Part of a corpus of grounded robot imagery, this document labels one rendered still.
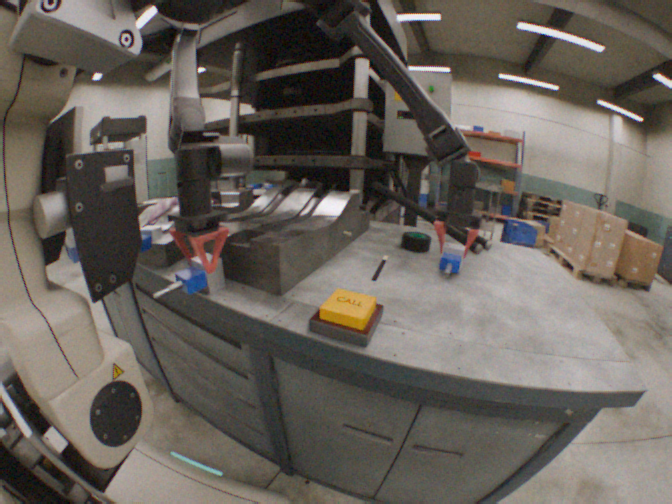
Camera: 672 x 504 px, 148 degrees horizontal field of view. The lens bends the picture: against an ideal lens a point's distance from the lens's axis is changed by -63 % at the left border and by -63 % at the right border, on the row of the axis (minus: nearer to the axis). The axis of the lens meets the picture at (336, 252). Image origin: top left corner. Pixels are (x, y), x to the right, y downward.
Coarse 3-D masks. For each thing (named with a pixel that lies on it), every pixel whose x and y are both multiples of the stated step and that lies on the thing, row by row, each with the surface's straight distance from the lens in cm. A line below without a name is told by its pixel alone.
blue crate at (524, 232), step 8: (504, 224) 443; (512, 224) 406; (520, 224) 458; (528, 224) 445; (504, 232) 437; (512, 232) 399; (520, 232) 398; (528, 232) 401; (536, 232) 407; (520, 240) 401; (528, 240) 406
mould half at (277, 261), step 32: (352, 192) 72; (224, 224) 55; (256, 224) 53; (320, 224) 55; (352, 224) 69; (192, 256) 58; (224, 256) 49; (256, 256) 43; (288, 256) 43; (320, 256) 54; (256, 288) 46; (288, 288) 45
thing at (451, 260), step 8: (448, 248) 59; (456, 248) 59; (464, 248) 60; (448, 256) 57; (456, 256) 58; (440, 264) 56; (448, 264) 54; (456, 264) 55; (448, 272) 51; (456, 272) 56
